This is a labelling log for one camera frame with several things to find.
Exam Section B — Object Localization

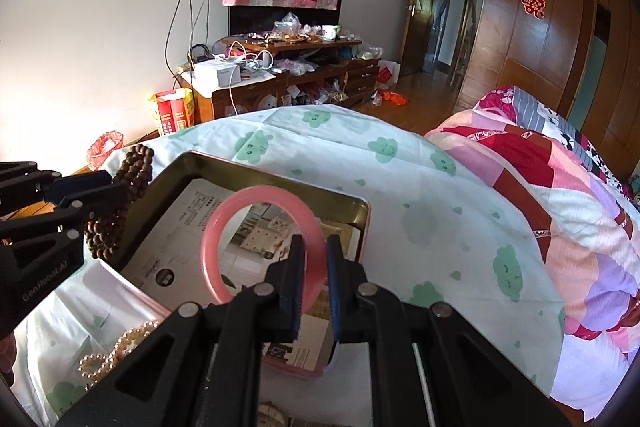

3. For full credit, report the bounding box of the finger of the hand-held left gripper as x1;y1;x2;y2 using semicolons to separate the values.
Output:
0;183;128;254
0;161;113;208

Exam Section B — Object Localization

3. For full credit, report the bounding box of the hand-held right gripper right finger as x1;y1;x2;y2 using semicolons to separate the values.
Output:
326;234;571;427

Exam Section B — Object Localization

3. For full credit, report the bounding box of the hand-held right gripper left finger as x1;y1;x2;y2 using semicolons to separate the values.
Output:
55;234;307;427

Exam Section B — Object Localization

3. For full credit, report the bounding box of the brown bead bracelet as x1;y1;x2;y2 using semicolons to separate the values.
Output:
84;143;155;263

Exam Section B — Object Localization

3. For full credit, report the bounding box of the pink tin box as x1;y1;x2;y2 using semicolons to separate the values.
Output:
112;151;372;378

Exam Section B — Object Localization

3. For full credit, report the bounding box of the pink bangle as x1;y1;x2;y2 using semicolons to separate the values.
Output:
200;187;332;308

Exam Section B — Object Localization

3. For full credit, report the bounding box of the red plastic bag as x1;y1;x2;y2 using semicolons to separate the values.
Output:
86;131;124;172

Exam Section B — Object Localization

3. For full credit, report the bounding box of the printed paper leaflet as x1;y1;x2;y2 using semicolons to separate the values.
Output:
122;179;361;370

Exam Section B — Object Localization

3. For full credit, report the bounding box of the yellow and red bag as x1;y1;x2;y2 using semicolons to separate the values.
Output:
148;88;196;136

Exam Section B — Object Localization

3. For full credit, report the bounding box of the white sheet with green clouds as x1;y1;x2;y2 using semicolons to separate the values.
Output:
10;104;566;427

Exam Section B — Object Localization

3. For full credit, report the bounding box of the white cardboard box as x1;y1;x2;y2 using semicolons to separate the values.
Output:
192;59;243;88

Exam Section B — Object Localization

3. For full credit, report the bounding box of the orange plastic bag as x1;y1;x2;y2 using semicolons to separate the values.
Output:
372;89;408;106

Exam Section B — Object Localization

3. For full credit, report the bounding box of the wooden television cabinet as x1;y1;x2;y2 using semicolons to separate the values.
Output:
192;38;381;124

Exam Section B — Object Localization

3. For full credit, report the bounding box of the black television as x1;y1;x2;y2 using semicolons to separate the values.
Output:
227;4;346;42

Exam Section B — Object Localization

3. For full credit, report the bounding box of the red and white paper bag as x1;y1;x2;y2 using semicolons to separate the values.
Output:
376;61;401;88

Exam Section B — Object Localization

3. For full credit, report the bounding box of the clear plastic bag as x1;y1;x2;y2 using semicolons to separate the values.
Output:
272;13;302;38

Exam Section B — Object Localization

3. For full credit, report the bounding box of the pink patchwork quilt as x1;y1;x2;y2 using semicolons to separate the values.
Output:
425;86;640;423

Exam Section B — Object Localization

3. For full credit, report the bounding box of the wooden door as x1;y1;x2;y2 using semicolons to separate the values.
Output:
400;0;443;78

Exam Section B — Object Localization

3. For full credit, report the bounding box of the wooden wardrobe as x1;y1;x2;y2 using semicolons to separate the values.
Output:
452;0;640;168

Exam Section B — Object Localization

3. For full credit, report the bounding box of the pearl necklace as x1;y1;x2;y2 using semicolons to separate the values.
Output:
77;319;161;388

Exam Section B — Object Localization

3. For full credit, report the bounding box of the dark power cable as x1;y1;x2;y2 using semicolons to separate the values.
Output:
164;0;193;75

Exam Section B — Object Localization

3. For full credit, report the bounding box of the grey power cable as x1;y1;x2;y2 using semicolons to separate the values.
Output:
187;0;212;58

